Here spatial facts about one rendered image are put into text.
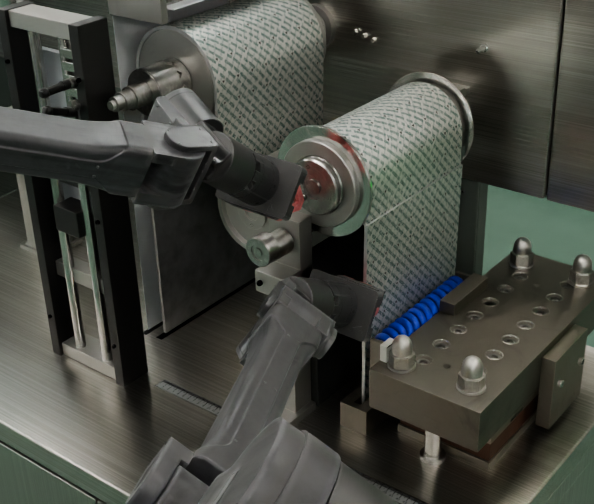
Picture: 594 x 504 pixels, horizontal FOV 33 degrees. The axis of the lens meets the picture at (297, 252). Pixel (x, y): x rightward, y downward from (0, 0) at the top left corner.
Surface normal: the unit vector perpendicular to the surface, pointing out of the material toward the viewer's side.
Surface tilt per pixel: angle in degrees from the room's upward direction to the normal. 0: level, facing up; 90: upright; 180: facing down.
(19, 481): 90
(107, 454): 0
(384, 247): 91
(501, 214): 0
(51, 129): 30
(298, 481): 37
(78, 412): 0
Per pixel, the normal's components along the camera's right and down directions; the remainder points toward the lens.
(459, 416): -0.62, 0.39
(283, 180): -0.45, -0.21
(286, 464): 0.51, -0.61
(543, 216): -0.03, -0.88
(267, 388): 0.57, -0.73
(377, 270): 0.79, 0.29
